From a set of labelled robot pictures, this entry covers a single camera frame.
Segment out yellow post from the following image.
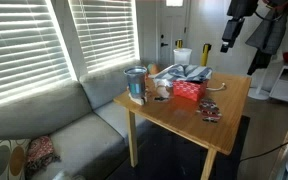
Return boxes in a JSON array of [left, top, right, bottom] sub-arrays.
[[175, 38, 184, 50], [200, 43, 213, 67]]

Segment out grey couch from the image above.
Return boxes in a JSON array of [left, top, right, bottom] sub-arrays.
[[0, 59, 152, 180]]

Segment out white floor stand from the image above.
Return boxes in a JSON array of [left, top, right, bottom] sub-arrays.
[[248, 63, 271, 101]]

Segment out light wooden table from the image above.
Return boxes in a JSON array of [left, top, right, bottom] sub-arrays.
[[113, 71, 253, 180]]

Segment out small beige object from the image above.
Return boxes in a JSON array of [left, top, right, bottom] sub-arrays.
[[155, 84, 170, 99]]

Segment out white cable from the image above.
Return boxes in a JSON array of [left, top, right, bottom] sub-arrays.
[[206, 82, 227, 92]]

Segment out crumpled plastic bags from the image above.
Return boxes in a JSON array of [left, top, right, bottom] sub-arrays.
[[155, 63, 214, 88]]

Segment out thin black cable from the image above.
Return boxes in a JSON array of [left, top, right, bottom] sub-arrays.
[[239, 131, 288, 163]]

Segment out red black patterned item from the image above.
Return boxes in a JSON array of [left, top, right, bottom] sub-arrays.
[[197, 98, 223, 124]]

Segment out dark rug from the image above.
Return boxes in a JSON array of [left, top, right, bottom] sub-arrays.
[[105, 114, 252, 180]]

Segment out colourful patterned cushion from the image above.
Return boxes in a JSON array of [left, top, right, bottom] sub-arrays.
[[0, 139, 32, 180]]

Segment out wooden furniture piece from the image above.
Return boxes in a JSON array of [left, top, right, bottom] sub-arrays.
[[269, 129, 288, 180]]

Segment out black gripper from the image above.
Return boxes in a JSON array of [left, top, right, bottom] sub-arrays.
[[220, 18, 246, 54]]

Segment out white horizontal window blind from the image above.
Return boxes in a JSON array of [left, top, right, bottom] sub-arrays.
[[0, 0, 74, 111], [67, 0, 140, 73]]

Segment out white door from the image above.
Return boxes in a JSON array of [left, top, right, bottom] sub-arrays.
[[156, 0, 192, 68]]

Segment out clear glass jar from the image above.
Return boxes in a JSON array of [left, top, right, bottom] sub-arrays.
[[123, 66, 148, 100]]

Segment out red fringed cloth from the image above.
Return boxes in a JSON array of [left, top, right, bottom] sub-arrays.
[[25, 134, 62, 178]]

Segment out red patterned box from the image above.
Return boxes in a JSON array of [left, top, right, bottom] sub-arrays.
[[172, 79, 208, 102]]

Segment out translucent plastic cup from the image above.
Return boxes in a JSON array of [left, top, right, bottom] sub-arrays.
[[173, 48, 193, 66]]

